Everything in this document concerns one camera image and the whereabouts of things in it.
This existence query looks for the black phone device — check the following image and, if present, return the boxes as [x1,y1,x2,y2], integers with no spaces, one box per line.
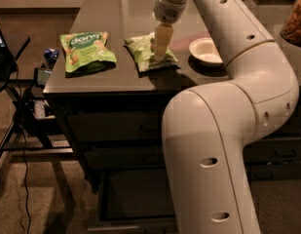
[34,68,52,88]

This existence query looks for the white paper bowl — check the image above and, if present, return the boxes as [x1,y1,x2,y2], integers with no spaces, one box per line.
[189,38,223,67]

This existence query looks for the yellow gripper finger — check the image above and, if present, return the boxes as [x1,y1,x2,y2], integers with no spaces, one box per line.
[154,22,173,61]

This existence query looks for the middle right drawer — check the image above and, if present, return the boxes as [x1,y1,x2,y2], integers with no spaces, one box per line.
[244,137,301,163]

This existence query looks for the green jalapeno chip bag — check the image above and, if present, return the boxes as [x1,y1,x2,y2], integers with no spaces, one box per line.
[124,32,178,72]

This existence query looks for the middle left drawer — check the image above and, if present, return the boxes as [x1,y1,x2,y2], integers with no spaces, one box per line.
[84,146,165,170]

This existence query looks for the green Dang chip bag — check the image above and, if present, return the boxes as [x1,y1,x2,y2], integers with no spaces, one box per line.
[60,31,117,75]

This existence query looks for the black side stand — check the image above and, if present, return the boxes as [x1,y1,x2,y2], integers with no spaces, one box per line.
[0,34,74,184]

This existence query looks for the top left drawer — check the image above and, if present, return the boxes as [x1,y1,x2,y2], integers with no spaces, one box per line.
[67,111,160,142]

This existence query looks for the black hanging cable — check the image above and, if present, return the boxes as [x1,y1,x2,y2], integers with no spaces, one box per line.
[14,60,32,234]

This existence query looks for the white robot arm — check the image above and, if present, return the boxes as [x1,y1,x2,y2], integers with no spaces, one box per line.
[154,0,299,234]

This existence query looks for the black laptop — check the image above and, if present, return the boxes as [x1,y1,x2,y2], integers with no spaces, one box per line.
[0,29,13,74]

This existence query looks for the open bottom left drawer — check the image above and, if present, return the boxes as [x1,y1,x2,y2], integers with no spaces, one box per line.
[88,168,178,234]

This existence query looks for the bottom right drawer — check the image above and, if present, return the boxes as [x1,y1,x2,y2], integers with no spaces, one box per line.
[245,164,301,180]

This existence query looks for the blue small object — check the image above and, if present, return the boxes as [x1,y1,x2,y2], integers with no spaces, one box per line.
[44,49,59,62]

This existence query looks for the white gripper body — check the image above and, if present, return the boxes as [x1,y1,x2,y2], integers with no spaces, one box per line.
[153,0,186,24]

